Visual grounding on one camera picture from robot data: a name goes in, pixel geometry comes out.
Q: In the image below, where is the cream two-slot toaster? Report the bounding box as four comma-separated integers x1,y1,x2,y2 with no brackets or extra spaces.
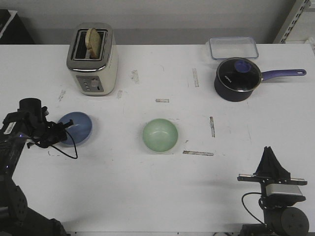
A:
66,23,119,96

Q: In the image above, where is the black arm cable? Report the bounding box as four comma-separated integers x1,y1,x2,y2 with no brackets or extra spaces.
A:
49,130,79,160
241,192,268,226

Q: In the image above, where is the slice of toast bread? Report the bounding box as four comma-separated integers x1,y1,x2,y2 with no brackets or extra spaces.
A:
85,28,101,59

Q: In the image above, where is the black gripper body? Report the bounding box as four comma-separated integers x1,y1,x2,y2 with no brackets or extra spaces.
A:
237,174,308,194
34,122,67,148

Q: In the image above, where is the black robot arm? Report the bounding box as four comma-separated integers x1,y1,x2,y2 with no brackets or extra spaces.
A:
0,98,73,236
237,147,310,236

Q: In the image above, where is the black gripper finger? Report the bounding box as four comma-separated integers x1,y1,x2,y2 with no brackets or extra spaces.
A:
268,147,291,177
255,147,272,176
58,119,74,128

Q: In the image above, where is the green bowl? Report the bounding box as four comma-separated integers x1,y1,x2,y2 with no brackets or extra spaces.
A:
142,118,178,152

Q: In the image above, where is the blue bowl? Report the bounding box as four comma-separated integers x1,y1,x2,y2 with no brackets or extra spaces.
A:
58,112,93,146

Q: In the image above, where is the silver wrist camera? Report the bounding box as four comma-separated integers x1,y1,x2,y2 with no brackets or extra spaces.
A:
266,184,303,196

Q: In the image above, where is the glass pot lid blue knob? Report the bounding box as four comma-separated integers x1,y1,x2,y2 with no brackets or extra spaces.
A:
217,57,262,92

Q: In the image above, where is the clear plastic food container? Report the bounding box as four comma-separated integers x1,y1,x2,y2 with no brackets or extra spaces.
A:
207,36,259,60

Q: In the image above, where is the white metal shelf upright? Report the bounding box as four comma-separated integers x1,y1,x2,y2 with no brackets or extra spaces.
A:
273,0,315,44

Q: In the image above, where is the dark blue saucepan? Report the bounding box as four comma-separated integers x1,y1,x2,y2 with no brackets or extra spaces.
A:
214,57,307,102

